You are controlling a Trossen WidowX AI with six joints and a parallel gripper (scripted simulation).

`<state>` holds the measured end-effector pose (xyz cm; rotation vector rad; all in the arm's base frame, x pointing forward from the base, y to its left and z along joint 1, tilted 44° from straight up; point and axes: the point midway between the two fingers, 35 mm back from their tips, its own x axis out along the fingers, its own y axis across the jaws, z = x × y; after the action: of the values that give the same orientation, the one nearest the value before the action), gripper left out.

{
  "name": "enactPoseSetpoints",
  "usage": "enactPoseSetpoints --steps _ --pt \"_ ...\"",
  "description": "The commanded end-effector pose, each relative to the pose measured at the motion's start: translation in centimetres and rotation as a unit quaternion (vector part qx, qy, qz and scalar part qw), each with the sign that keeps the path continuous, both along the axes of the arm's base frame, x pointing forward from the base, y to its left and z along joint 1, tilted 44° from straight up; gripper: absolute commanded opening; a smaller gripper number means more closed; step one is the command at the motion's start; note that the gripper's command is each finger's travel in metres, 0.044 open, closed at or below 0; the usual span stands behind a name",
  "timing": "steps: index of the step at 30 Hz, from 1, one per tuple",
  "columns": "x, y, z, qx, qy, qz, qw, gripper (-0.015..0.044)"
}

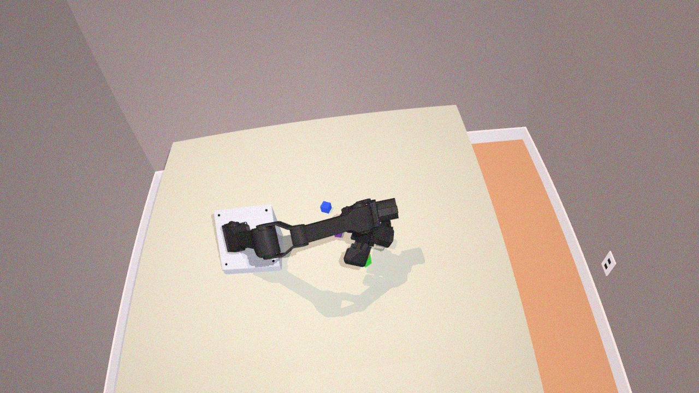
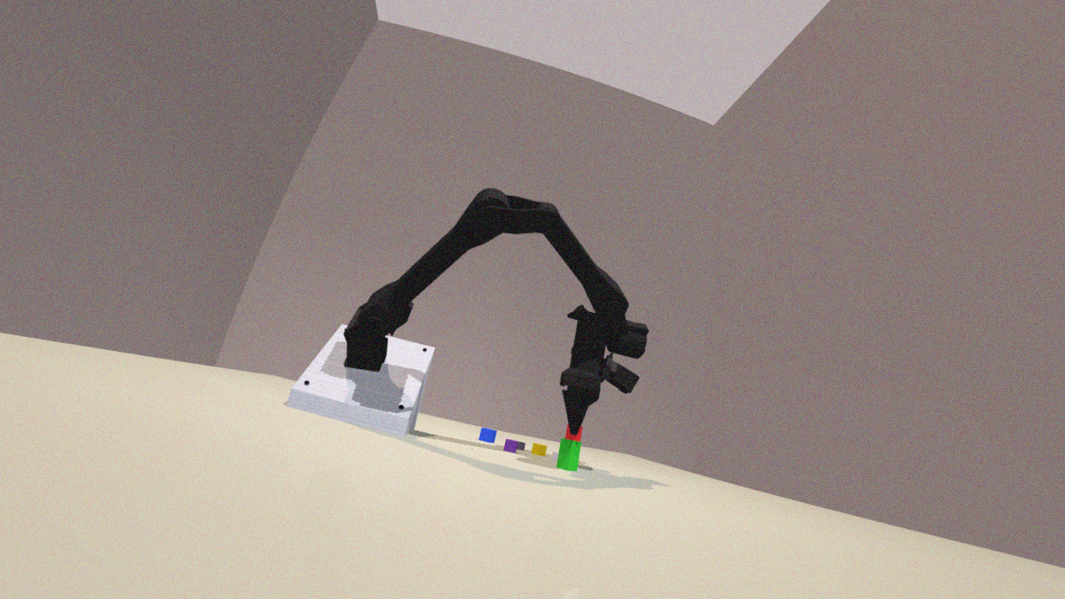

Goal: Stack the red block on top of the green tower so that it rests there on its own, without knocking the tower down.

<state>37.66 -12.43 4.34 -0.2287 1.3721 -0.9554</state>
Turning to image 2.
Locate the green block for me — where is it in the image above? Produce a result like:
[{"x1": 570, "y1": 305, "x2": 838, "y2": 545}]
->
[
  {"x1": 559, "y1": 438, "x2": 581, "y2": 457},
  {"x1": 557, "y1": 453, "x2": 579, "y2": 471}
]

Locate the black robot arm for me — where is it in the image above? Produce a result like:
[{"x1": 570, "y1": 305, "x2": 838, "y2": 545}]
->
[{"x1": 344, "y1": 188, "x2": 649, "y2": 394}]

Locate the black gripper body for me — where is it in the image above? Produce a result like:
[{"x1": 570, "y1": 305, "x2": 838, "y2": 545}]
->
[{"x1": 560, "y1": 343, "x2": 605, "y2": 399}]

